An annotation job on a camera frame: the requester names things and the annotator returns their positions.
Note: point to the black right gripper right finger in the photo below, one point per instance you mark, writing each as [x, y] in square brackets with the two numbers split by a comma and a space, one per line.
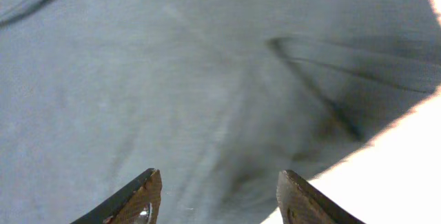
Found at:
[300, 202]

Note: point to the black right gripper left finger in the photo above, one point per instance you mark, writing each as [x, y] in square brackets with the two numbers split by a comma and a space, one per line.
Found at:
[138, 202]

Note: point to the black t-shirt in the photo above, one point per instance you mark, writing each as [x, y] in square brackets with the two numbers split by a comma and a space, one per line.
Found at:
[218, 95]

